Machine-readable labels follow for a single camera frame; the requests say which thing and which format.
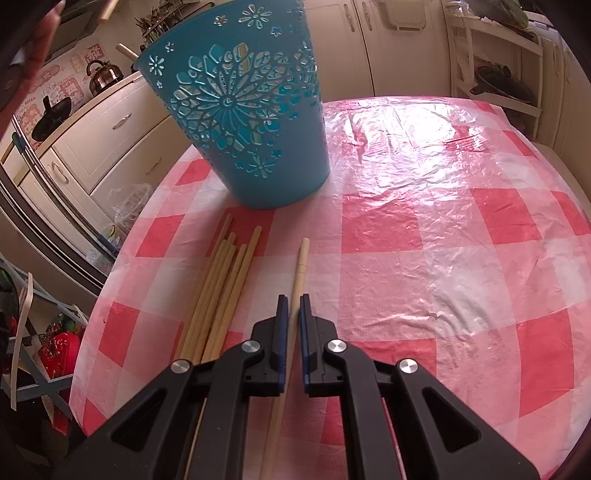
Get pink wall decal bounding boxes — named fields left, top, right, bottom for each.
left=14, top=44, right=105, bottom=153

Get kitchen utensil rack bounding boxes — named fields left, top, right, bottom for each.
left=134, top=0, right=218, bottom=40

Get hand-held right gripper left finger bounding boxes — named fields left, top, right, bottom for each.
left=65, top=294, right=289, bottom=480

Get grey range hood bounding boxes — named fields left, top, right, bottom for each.
left=44, top=0, right=109, bottom=58

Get black wok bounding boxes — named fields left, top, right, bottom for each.
left=30, top=95, right=75, bottom=141

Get red bag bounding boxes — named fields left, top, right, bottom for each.
left=37, top=314, right=86, bottom=379

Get metal kettle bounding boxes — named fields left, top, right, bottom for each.
left=85, top=59, right=124, bottom=97

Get white shelf rack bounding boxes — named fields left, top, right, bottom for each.
left=445, top=14, right=546, bottom=139

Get white hanging bracket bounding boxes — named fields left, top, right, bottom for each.
left=376, top=0, right=437, bottom=32

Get blue frame chair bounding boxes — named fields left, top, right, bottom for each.
left=0, top=258, right=88, bottom=416

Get blue perforated plastic basket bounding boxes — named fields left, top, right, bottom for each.
left=137, top=0, right=331, bottom=210

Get dark blurred object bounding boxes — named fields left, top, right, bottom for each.
left=0, top=0, right=66, bottom=139

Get red white checked tablecloth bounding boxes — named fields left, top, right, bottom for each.
left=69, top=96, right=591, bottom=480

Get stainless steel refrigerator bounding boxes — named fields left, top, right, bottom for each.
left=0, top=115, right=116, bottom=296

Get green item on shelf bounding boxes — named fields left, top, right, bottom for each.
left=443, top=0, right=532, bottom=28

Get cream kitchen counter cabinet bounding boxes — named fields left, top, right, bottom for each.
left=0, top=69, right=195, bottom=241

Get cream tall cabinets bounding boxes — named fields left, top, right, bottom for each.
left=305, top=0, right=458, bottom=100

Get dark wok on shelf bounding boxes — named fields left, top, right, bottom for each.
left=471, top=65, right=539, bottom=104

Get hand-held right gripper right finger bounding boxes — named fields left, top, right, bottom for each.
left=299, top=294, right=541, bottom=480

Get clear plastic bag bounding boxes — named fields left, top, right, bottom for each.
left=108, top=184, right=154, bottom=241

